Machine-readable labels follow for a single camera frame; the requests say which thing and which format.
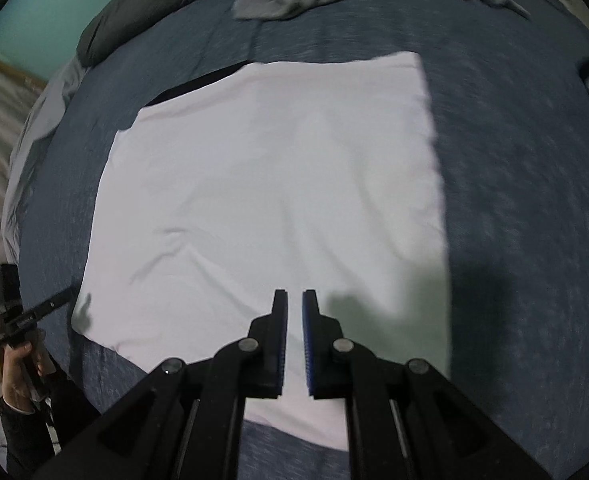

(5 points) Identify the white black-collared polo shirt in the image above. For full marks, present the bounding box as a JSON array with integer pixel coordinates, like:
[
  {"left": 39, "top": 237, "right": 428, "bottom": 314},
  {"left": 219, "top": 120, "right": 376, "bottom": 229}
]
[{"left": 71, "top": 52, "right": 451, "bottom": 450}]

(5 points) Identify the person's left forearm black sleeve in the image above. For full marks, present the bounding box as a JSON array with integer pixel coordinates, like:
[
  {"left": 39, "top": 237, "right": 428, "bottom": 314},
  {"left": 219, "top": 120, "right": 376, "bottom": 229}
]
[{"left": 0, "top": 358, "right": 106, "bottom": 476}]

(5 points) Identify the person's left hand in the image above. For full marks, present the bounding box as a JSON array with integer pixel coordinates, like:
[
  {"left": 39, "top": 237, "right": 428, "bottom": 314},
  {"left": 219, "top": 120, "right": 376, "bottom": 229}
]
[{"left": 2, "top": 340, "right": 57, "bottom": 415}]

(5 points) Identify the light grey blanket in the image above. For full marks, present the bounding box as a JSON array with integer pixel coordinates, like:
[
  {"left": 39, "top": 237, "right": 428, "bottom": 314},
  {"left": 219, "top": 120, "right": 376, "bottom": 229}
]
[{"left": 0, "top": 55, "right": 86, "bottom": 263}]

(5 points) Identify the wooden pole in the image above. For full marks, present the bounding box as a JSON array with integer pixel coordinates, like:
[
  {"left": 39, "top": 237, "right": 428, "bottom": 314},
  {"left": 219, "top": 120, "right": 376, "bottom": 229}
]
[{"left": 0, "top": 60, "right": 46, "bottom": 91}]

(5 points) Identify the blue patterned bed sheet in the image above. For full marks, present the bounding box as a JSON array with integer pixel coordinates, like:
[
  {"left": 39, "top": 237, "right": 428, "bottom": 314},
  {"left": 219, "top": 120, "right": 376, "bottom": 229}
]
[{"left": 19, "top": 0, "right": 589, "bottom": 479}]

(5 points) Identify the dark grey long pillow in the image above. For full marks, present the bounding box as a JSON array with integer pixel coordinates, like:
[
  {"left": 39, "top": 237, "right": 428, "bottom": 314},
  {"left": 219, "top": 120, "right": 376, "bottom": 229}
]
[{"left": 76, "top": 0, "right": 196, "bottom": 68}]

